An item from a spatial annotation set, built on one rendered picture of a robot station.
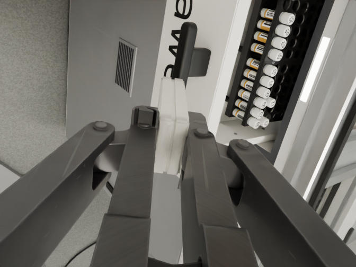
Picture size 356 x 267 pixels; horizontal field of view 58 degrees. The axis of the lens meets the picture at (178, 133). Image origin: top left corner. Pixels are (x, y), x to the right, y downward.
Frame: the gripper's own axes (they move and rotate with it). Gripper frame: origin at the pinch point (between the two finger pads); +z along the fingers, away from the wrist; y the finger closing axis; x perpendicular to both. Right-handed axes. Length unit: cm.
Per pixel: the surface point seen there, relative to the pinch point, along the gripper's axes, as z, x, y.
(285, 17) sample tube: 21.0, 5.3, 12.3
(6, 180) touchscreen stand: 85, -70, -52
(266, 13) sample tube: 23.3, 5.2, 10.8
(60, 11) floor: 98, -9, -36
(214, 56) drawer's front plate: 14.6, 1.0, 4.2
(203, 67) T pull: 14.5, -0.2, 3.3
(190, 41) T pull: 13.1, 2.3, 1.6
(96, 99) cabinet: 72, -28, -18
